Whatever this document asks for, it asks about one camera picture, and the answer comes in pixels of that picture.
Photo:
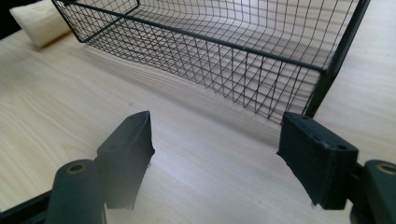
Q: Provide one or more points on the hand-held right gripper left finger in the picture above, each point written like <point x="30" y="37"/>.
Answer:
<point x="124" y="158"/>

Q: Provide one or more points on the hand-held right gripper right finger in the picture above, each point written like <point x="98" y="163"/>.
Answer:
<point x="317" y="161"/>

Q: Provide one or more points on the cream foam sponge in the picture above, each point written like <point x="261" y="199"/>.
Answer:
<point x="39" y="22"/>

